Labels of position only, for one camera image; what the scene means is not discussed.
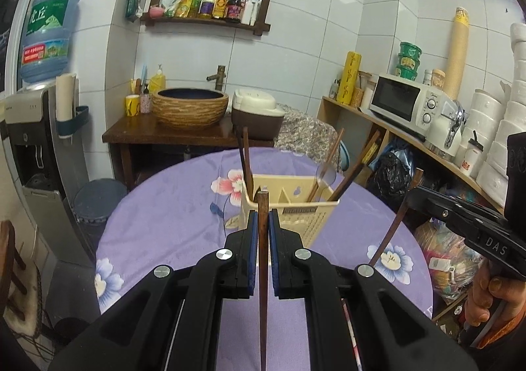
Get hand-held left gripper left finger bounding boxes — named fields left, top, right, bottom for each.
left=47, top=209, right=259, bottom=371

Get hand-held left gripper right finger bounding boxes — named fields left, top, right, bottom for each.
left=268, top=209, right=479, bottom=371

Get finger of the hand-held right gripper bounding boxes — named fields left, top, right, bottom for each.
left=406, top=187, right=507, bottom=235
left=427, top=189, right=507, bottom=228

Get brown wooden chopstick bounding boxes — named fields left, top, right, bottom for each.
left=369, top=167, right=424, bottom=267
left=307, top=128, right=345, bottom=203
left=257, top=190, right=270, bottom=371
left=242, top=127, right=255, bottom=201

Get beige perforated utensil holder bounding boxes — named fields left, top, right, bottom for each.
left=240, top=174, right=341, bottom=249

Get chopsticks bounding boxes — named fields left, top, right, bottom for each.
left=326, top=130, right=381, bottom=202

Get plain black chopstick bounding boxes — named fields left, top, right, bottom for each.
left=237, top=135, right=251, bottom=195

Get person's right hand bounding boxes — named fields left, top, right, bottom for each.
left=464, top=262, right=508, bottom=327

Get black trash bag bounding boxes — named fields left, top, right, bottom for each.
left=370, top=149, right=416, bottom=207

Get bag of colourful packets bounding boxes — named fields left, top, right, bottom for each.
left=413, top=219, right=486, bottom=302

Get white cup with straw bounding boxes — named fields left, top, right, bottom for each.
left=459, top=130, right=482, bottom=178

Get stacks of white disposable bowls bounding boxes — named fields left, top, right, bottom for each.
left=464, top=21, right=526, bottom=211

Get white kettle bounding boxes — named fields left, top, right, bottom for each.
left=425, top=100, right=467, bottom=158

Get purple floral tablecloth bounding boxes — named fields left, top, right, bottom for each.
left=94, top=147, right=434, bottom=371

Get white microwave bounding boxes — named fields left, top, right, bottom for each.
left=369, top=74, right=443, bottom=137

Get patterned floral cloth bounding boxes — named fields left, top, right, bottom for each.
left=275, top=105, right=340, bottom=166

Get white rice cooker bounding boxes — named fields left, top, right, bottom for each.
left=231, top=88, right=285, bottom=140

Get stack of green bowls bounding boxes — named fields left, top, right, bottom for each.
left=394, top=41, right=422, bottom=81

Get tall beige paper cup stack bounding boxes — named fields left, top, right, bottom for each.
left=442, top=7, right=470, bottom=100

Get yellow roll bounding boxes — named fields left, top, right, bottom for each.
left=337, top=51, right=362, bottom=106

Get woven brown sink basin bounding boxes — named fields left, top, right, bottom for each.
left=152, top=87, right=229, bottom=127

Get dark grey trash bin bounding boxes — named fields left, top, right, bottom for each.
left=74, top=179, right=128, bottom=228

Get dark wooden vanity cabinet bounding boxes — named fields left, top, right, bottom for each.
left=102, top=114, right=274, bottom=191

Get bronze faucet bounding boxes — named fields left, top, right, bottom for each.
left=206, top=65, right=227, bottom=91

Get yellow soap bottle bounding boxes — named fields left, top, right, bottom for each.
left=149, top=64, right=166, bottom=94

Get blue cup holder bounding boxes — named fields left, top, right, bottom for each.
left=55, top=106, right=89, bottom=137

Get water dispenser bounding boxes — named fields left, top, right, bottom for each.
left=4, top=83, right=95, bottom=269

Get wooden chair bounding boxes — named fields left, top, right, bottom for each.
left=0, top=220, right=46, bottom=339

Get stack of paper cups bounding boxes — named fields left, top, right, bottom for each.
left=55, top=72, right=79, bottom=135

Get row of condiment bottles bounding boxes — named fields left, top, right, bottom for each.
left=164, top=0, right=259, bottom=24

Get green hanging packet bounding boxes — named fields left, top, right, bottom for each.
left=125, top=0, right=142, bottom=23

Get blue water bottle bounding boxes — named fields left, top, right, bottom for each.
left=18, top=0, right=81, bottom=84

